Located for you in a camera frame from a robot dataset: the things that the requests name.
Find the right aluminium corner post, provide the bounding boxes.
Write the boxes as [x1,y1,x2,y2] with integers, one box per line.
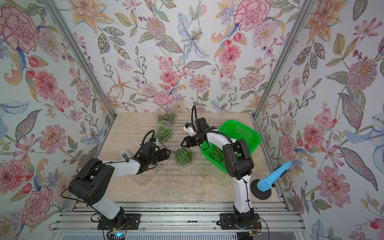
[253,1,316,121]

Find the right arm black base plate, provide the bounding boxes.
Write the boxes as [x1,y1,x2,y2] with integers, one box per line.
[216,213,262,231]

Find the left aluminium corner post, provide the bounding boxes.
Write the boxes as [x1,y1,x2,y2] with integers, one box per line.
[42,0,117,121]

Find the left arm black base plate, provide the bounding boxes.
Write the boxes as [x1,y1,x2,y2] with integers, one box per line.
[97,214,142,231]

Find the clear pepper container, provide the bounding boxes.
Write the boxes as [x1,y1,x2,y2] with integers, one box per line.
[173,148,194,166]
[154,125,174,142]
[156,112,177,125]

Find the far clear pepper container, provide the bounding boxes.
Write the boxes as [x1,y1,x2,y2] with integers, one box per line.
[156,112,177,125]

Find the blue toy microphone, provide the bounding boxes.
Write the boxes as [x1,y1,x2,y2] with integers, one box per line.
[257,162,293,192]

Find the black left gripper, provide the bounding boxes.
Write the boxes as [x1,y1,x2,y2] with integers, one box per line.
[147,147,173,166]

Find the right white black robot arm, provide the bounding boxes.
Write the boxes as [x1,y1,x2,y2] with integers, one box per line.
[181,105,255,228]

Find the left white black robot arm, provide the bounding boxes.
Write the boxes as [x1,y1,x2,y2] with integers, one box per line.
[68,130,171,223]

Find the green plastic mesh basket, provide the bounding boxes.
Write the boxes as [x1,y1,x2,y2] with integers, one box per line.
[200,119,262,174]

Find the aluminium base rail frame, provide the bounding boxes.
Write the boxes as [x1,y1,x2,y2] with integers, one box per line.
[49,201,309,240]

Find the black round microphone stand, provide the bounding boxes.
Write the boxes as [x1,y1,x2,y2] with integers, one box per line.
[250,179,272,200]

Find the aluminium corner post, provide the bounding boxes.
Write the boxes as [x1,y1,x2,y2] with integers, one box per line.
[253,1,316,121]
[42,0,117,121]

